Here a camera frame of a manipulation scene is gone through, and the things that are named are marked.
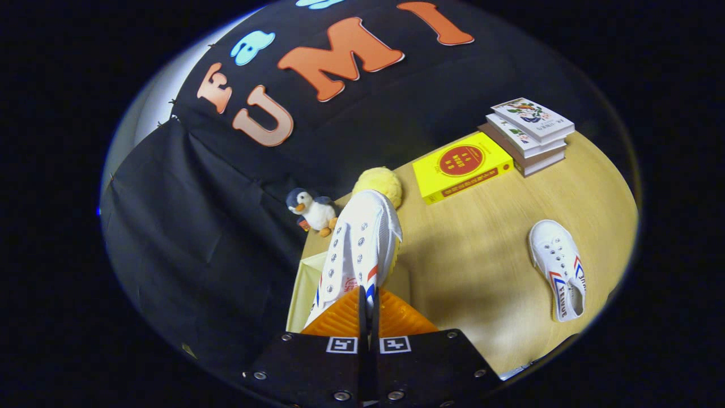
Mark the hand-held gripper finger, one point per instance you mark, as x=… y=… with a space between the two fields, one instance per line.
x=361 y=351
x=375 y=351

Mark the cream fabric storage box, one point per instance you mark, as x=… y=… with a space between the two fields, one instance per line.
x=303 y=289

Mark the white canvas shoe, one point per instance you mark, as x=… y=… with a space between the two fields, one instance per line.
x=558 y=266
x=365 y=238

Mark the plush penguin toy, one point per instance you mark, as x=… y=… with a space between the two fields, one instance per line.
x=318 y=214

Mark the yellow fluffy plush ball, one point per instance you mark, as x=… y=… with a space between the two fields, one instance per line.
x=379 y=181

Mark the yellow book with red circle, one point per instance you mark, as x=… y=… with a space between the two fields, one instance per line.
x=461 y=164

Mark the brown cover book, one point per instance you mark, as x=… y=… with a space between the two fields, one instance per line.
x=529 y=165

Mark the white cover book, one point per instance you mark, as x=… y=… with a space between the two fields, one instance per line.
x=512 y=136

